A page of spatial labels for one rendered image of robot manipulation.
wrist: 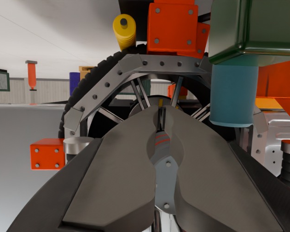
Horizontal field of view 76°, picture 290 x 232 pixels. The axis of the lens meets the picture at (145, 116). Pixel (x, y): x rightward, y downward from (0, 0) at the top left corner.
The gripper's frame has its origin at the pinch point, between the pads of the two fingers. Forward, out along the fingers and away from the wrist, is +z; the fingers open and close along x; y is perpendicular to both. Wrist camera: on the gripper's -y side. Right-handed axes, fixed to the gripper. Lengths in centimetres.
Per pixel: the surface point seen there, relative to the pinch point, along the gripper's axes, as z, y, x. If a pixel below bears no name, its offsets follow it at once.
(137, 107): 72, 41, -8
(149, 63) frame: 36.4, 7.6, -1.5
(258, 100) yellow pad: 69, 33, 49
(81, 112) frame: 29.4, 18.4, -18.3
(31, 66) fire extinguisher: 390, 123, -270
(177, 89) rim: 43.9, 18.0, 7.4
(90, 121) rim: 35.9, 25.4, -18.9
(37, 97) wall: 832, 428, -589
